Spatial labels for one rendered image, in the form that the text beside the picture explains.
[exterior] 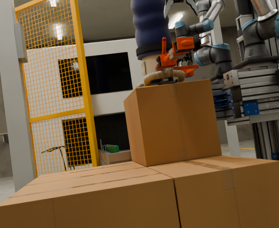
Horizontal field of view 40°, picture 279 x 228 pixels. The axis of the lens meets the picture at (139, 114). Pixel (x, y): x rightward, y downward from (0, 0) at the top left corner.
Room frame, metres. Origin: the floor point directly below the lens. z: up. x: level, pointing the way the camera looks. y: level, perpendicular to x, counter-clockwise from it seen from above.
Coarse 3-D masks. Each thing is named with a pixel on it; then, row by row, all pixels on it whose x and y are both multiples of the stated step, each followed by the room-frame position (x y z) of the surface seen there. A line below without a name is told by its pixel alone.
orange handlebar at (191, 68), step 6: (186, 42) 1.62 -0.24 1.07; (192, 42) 1.63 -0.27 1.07; (168, 54) 1.85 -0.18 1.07; (168, 60) 1.92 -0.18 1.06; (156, 66) 2.15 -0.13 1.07; (180, 66) 2.33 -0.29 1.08; (186, 66) 2.33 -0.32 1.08; (192, 66) 2.34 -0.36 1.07; (198, 66) 2.36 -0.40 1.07; (186, 72) 2.56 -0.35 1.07
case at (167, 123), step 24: (144, 96) 1.94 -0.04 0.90; (168, 96) 1.96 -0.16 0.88; (192, 96) 1.98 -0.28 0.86; (144, 120) 1.94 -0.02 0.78; (168, 120) 1.96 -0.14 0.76; (192, 120) 1.98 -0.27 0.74; (144, 144) 1.94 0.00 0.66; (168, 144) 1.95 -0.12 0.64; (192, 144) 1.97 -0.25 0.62; (216, 144) 1.99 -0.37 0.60
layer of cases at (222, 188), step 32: (192, 160) 1.93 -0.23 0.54; (224, 160) 1.70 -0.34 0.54; (256, 160) 1.51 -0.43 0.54; (32, 192) 1.52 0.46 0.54; (64, 192) 1.37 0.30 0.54; (96, 192) 1.30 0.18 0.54; (128, 192) 1.32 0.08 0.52; (160, 192) 1.33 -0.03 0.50; (192, 192) 1.35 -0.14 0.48; (224, 192) 1.37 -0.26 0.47; (256, 192) 1.38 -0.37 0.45; (0, 224) 1.26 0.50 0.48; (32, 224) 1.27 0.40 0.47; (64, 224) 1.29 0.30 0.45; (96, 224) 1.30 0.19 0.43; (128, 224) 1.32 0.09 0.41; (160, 224) 1.33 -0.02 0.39; (192, 224) 1.35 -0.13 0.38; (224, 224) 1.36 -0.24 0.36; (256, 224) 1.38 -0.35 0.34
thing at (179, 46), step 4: (176, 40) 1.66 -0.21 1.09; (180, 40) 1.63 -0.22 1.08; (192, 40) 1.64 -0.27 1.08; (176, 44) 1.69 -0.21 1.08; (180, 44) 1.63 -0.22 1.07; (192, 44) 1.64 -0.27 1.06; (176, 48) 1.70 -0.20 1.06; (180, 48) 1.63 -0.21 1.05; (184, 48) 1.64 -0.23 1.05; (188, 48) 1.64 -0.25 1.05; (192, 48) 1.65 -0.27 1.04; (176, 52) 1.70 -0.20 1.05; (180, 52) 1.71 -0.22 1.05
